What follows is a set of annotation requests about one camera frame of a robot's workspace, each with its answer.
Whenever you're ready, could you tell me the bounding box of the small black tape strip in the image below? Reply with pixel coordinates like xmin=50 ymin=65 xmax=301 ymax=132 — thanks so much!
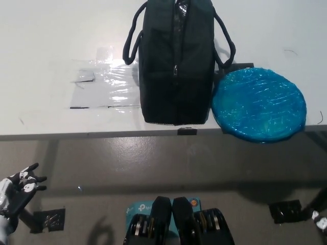
xmin=177 ymin=127 xmax=198 ymax=136

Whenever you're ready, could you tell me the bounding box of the blue plastic-wrapped plate stack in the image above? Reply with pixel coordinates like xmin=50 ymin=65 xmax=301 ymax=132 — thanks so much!
xmin=211 ymin=67 xmax=307 ymax=144

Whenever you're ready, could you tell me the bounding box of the black tape patch on table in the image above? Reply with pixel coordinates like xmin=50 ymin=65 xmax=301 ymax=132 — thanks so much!
xmin=214 ymin=62 xmax=255 ymax=77

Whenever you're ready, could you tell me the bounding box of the teal tp-link box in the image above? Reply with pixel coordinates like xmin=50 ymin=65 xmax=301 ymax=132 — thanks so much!
xmin=125 ymin=198 xmax=204 ymax=235

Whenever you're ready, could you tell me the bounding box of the robot left black body block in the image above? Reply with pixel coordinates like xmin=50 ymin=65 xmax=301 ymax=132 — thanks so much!
xmin=122 ymin=195 xmax=172 ymax=245

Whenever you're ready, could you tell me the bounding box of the robot right hand white black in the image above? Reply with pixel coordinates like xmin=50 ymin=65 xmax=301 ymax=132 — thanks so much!
xmin=312 ymin=210 xmax=327 ymax=230

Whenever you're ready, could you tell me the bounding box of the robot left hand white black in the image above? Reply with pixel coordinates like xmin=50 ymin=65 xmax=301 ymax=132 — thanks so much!
xmin=0 ymin=163 xmax=48 ymax=220

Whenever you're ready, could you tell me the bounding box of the small grey tape patch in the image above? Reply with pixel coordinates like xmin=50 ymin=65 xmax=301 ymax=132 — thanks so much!
xmin=70 ymin=69 xmax=96 ymax=83

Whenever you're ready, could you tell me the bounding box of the black fabric bag with handles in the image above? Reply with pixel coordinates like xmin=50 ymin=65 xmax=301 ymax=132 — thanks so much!
xmin=123 ymin=0 xmax=237 ymax=126

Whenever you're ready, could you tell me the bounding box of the clear glossy tape sheet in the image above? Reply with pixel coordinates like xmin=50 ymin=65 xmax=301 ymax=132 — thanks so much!
xmin=68 ymin=45 xmax=143 ymax=109

